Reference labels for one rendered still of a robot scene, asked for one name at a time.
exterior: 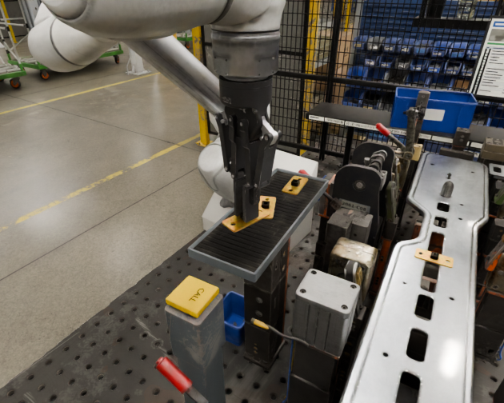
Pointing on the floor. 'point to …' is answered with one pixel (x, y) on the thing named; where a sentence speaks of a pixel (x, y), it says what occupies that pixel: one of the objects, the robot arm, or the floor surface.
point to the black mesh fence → (373, 67)
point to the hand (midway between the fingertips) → (246, 198)
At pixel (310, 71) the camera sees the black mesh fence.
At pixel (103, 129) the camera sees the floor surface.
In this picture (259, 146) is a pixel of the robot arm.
